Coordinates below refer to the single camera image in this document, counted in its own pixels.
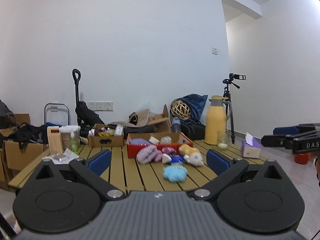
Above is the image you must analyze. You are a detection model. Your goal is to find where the yellow white plush toy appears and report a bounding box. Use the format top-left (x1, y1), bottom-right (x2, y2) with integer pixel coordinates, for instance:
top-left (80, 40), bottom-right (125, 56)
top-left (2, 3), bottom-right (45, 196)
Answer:
top-left (178, 144), bottom-right (204, 166)

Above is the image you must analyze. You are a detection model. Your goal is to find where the light blue fluffy sponge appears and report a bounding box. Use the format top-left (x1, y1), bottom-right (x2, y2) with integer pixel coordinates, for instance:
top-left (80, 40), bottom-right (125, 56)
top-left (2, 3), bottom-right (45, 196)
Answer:
top-left (163, 165), bottom-right (188, 183)

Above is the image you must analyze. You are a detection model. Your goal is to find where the purple tissue box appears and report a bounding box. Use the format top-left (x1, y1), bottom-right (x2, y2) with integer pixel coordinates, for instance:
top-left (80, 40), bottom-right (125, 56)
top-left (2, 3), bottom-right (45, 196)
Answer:
top-left (241, 133), bottom-right (261, 159)

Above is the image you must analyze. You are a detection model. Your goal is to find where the green spray bottle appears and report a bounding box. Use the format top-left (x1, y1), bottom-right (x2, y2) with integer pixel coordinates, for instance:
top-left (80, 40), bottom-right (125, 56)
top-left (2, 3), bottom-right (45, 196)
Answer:
top-left (70, 131), bottom-right (78, 153)

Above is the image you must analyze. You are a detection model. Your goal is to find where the brown cardboard box with items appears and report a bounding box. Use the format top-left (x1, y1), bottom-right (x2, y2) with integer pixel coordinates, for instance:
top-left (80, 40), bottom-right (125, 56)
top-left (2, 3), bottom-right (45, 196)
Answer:
top-left (87, 124), bottom-right (124, 147)

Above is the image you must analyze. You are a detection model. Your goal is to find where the clear container with lid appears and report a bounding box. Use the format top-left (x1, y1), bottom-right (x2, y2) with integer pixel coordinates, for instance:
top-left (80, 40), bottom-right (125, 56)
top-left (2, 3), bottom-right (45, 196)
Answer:
top-left (59, 125), bottom-right (80, 153)

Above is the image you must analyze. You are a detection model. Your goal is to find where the yellow thermos jug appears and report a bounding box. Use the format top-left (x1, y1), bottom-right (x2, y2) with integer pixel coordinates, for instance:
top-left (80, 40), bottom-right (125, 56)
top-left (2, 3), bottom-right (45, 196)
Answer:
top-left (204, 95), bottom-right (232, 145)

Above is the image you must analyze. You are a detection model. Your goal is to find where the wooden block box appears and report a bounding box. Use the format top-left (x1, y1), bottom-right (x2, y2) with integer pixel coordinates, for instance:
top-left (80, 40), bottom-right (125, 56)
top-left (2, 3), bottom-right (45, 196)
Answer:
top-left (47, 126), bottom-right (63, 154)

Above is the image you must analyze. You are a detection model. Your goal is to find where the black bag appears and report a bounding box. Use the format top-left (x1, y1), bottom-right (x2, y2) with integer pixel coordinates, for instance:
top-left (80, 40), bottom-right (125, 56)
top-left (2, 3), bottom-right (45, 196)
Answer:
top-left (181, 120), bottom-right (205, 140)

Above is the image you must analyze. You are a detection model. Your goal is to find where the blue white packet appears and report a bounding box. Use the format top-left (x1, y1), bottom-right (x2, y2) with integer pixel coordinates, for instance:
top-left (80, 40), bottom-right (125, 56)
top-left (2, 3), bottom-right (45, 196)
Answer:
top-left (170, 155), bottom-right (184, 165)

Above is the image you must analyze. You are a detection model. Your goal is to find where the purple cloth in tray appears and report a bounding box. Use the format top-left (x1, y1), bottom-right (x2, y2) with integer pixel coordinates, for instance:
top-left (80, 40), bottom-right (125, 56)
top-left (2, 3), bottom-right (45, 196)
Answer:
top-left (129, 138), bottom-right (151, 145)

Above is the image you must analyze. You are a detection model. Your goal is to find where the red cardboard tray box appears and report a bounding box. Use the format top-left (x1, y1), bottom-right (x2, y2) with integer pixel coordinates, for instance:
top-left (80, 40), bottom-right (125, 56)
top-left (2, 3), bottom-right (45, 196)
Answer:
top-left (126, 132), bottom-right (194, 158)

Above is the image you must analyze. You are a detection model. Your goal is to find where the lilac knitted cloth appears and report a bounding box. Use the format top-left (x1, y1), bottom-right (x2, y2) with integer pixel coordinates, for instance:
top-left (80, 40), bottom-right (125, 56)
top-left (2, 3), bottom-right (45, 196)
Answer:
top-left (136, 145), bottom-right (163, 164)

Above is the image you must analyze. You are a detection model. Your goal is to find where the white triangular sponge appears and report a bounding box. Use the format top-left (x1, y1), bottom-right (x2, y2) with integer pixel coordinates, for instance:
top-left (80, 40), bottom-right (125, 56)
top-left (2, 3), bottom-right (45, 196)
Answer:
top-left (162, 154), bottom-right (172, 164)

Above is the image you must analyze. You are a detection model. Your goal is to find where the blue cap water bottle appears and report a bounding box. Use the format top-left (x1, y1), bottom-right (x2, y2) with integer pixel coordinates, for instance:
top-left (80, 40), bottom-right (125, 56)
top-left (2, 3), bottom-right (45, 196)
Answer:
top-left (171, 116), bottom-right (181, 133)

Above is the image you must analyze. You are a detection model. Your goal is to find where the pale green scrunchy ball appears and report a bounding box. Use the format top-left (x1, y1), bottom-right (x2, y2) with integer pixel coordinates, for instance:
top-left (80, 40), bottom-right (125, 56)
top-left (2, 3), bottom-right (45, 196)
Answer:
top-left (160, 136), bottom-right (172, 145)

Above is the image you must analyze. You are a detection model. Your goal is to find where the pink plush cloth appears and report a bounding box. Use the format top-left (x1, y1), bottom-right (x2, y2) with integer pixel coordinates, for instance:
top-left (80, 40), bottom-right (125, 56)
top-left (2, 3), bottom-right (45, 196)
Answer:
top-left (153, 147), bottom-right (177, 163)

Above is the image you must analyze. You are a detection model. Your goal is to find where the black clothes pile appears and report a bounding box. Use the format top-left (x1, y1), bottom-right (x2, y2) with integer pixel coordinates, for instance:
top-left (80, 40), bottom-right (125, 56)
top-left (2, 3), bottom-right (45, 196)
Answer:
top-left (1, 101), bottom-right (48, 149)

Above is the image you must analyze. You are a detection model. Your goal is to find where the dark blue velvet bag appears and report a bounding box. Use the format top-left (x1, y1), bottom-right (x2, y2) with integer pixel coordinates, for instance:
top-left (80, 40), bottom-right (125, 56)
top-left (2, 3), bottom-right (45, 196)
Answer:
top-left (170, 94), bottom-right (208, 121)

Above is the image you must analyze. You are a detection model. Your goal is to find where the beige cloth on box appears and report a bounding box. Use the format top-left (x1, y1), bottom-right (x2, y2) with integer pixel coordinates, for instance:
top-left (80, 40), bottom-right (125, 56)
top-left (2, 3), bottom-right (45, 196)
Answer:
top-left (109, 109), bottom-right (153, 128)

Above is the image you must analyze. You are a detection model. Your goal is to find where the wicker ball lamp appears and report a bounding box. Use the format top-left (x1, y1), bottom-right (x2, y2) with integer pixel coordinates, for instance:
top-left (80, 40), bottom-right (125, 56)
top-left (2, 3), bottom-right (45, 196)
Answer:
top-left (170, 100), bottom-right (191, 120)

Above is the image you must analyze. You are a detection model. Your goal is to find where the large left cardboard box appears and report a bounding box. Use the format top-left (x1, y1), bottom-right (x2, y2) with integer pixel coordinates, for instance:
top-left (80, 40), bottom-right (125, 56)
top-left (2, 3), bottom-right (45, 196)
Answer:
top-left (1, 114), bottom-right (47, 184)

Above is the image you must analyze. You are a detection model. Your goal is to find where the open brown cardboard box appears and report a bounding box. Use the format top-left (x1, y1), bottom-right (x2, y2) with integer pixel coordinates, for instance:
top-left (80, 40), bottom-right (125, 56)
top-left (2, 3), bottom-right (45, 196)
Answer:
top-left (147, 105), bottom-right (171, 133)

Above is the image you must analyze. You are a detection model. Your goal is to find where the black trolley with handle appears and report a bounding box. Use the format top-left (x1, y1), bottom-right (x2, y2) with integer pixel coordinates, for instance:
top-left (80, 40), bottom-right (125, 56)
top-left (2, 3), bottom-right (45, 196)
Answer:
top-left (72, 69), bottom-right (104, 129)

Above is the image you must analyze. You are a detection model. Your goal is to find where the white wall socket strip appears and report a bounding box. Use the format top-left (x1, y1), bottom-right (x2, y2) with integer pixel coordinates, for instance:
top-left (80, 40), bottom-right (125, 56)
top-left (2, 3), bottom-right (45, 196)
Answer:
top-left (87, 101), bottom-right (114, 112)

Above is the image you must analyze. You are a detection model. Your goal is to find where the camera on tripod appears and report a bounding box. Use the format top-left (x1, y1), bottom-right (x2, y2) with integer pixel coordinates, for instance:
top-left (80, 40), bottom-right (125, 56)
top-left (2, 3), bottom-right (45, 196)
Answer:
top-left (222, 73), bottom-right (247, 145)

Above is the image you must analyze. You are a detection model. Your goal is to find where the metal folding cart frame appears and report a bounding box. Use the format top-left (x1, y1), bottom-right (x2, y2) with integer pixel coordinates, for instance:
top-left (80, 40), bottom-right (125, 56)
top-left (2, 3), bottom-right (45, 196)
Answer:
top-left (43, 102), bottom-right (71, 126)

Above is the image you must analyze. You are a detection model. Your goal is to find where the white wall switch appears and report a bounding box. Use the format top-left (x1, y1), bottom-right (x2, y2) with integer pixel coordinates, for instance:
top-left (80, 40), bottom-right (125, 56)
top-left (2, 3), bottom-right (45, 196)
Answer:
top-left (212, 47), bottom-right (218, 55)

